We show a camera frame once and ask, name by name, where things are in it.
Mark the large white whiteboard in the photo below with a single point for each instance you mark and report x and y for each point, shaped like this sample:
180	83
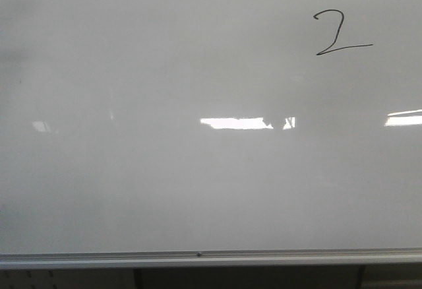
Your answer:
199	133

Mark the dark cabinet below whiteboard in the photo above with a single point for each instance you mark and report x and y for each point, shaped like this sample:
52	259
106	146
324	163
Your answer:
328	276

